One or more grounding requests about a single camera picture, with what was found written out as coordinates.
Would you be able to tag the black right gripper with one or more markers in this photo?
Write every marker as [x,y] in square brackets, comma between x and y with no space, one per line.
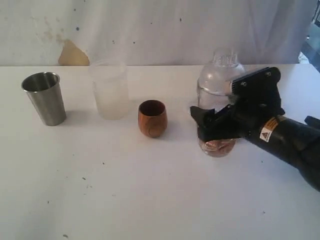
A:
[234,120]

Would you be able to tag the stainless steel cup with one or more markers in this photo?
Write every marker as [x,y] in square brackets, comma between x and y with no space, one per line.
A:
[44,92]

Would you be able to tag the translucent plastic container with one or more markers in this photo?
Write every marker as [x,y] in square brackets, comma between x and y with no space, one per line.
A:
[110,88]

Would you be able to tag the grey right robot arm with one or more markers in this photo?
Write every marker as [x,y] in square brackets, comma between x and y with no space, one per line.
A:
[295,143]

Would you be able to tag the clear plastic shaker lid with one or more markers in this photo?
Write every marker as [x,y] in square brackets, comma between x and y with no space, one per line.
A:
[223,67]

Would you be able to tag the reddish-brown apple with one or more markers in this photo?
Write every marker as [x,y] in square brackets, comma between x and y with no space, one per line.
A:
[219,148]

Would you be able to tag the brown wooden cup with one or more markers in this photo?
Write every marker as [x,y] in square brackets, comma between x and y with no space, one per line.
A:
[152,118]

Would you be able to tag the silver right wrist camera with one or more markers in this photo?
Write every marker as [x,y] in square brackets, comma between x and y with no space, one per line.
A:
[259,86]

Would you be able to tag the clear plastic shaker cup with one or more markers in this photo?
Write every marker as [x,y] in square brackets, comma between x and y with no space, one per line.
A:
[207,101]

